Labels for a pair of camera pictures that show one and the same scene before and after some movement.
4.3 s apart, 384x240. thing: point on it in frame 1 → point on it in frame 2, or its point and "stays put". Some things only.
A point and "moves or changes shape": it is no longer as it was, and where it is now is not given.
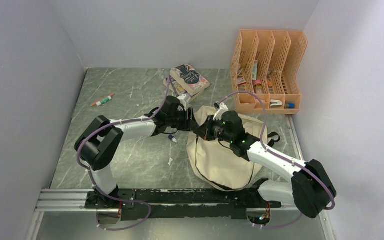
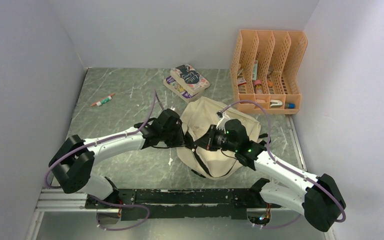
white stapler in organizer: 275,103 stays put
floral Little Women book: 189,79 stays put
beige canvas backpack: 217,163 moves or changes shape
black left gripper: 188,124 → 179,140
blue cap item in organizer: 290,105 stays put
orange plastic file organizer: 263,71 stays put
